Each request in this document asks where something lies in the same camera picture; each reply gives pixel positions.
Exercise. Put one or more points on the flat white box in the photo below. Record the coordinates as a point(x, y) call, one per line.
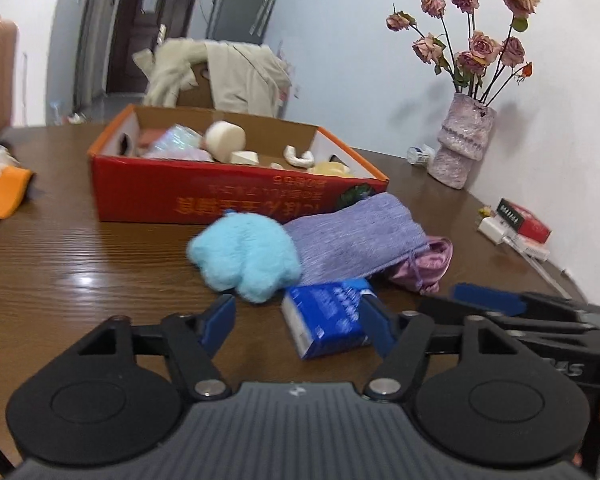
point(535, 250)

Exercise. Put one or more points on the red cardboard box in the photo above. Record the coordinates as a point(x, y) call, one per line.
point(180, 200)

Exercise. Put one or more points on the pink textured vase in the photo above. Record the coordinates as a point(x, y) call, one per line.
point(460, 145)

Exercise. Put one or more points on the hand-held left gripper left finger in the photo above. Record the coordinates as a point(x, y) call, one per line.
point(220, 322)

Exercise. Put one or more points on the light blue plush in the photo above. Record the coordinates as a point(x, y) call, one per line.
point(245, 255)

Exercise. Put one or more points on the small red box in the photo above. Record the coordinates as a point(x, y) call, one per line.
point(530, 222)

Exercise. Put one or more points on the white faceted foam block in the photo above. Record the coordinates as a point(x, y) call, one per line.
point(245, 158)

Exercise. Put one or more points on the purple knit pouch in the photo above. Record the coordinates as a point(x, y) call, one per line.
point(350, 240)

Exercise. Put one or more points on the beige jacket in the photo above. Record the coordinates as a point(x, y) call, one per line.
point(240, 75)

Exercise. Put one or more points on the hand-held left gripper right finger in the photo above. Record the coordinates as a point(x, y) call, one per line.
point(376, 321)

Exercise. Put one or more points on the blue tissue packet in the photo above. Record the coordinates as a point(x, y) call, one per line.
point(325, 315)

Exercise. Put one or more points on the grey refrigerator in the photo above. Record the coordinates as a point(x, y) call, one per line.
point(235, 15)

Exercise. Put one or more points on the white yellow plush sheep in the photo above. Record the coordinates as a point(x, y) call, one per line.
point(330, 167)

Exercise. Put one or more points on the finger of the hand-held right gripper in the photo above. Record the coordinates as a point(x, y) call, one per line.
point(485, 299)
point(530, 326)

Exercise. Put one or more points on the white charger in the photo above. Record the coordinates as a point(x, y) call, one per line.
point(495, 230)

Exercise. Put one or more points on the hanging grey umbrellas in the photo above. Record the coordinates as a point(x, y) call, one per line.
point(265, 5)

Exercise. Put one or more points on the round white sponge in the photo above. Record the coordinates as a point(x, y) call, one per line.
point(225, 140)

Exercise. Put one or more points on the brown chair back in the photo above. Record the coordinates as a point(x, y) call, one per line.
point(197, 87)

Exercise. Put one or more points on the bunch of dried roses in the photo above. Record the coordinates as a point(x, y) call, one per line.
point(480, 45)

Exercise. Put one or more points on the pink satin pouch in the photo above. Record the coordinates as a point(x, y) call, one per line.
point(430, 260)

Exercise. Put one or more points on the dark brown door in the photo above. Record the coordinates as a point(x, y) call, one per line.
point(130, 50)

